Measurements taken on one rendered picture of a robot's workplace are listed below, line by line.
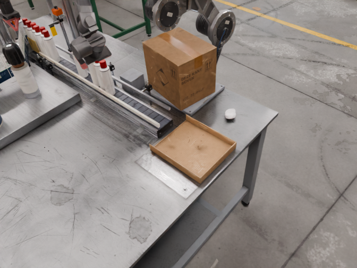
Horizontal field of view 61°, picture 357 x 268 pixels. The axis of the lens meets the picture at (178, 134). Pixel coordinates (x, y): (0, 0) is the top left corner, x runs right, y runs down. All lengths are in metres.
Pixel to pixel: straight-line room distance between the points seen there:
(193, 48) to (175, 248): 1.08
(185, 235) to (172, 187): 0.62
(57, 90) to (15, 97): 0.23
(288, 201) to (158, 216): 1.28
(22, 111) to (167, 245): 1.07
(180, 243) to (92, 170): 0.71
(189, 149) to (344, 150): 1.63
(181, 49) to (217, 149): 0.52
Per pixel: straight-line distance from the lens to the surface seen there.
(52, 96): 1.81
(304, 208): 2.30
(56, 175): 1.45
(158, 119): 1.49
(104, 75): 1.61
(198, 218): 1.90
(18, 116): 1.76
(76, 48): 1.21
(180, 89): 1.48
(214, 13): 2.15
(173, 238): 1.84
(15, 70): 1.76
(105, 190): 1.33
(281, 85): 3.25
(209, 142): 1.43
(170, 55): 1.48
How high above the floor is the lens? 1.88
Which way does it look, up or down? 45 degrees down
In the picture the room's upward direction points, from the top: 4 degrees counter-clockwise
